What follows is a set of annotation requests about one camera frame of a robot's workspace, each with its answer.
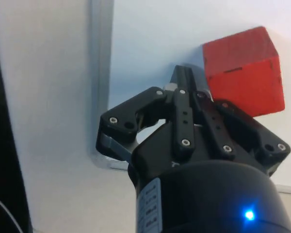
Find red cube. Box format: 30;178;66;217
201;26;286;119

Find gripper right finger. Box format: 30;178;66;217
187;64;291;176

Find white whiteboard with grey frame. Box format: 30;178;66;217
88;0;291;195

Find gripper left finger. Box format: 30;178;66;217
95;64;196;163

